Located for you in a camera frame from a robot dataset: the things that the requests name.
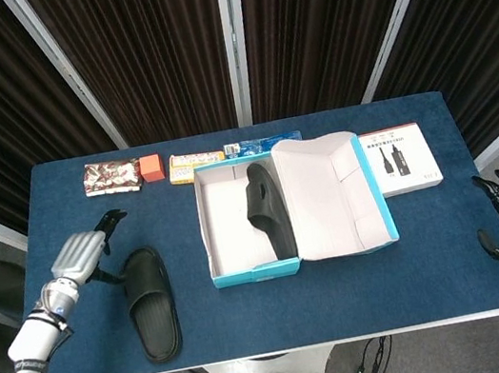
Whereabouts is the flat blue packet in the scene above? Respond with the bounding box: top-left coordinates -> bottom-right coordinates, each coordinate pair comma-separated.
221,128 -> 305,161

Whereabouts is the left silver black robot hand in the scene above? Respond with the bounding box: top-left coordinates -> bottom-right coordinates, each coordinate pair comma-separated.
41,207 -> 140,295

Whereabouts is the blue felt table cover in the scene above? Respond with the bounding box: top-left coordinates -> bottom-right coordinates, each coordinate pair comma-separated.
0,79 -> 499,373

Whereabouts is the small orange box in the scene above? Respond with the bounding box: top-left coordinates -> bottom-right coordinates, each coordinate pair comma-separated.
137,152 -> 166,185

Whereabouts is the yellow snack packet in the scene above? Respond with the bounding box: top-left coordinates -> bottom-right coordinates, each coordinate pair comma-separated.
164,146 -> 230,187

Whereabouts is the black rubber slipper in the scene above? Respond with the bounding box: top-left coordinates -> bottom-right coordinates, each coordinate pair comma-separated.
238,157 -> 300,265
117,243 -> 187,367

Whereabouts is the red white snack packet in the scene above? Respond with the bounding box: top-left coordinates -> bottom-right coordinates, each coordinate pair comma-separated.
79,154 -> 145,202

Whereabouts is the white cable product box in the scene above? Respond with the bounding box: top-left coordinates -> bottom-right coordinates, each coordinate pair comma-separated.
355,118 -> 446,202

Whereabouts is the light blue shoe box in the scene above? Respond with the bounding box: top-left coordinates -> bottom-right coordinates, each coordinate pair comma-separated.
186,121 -> 404,292

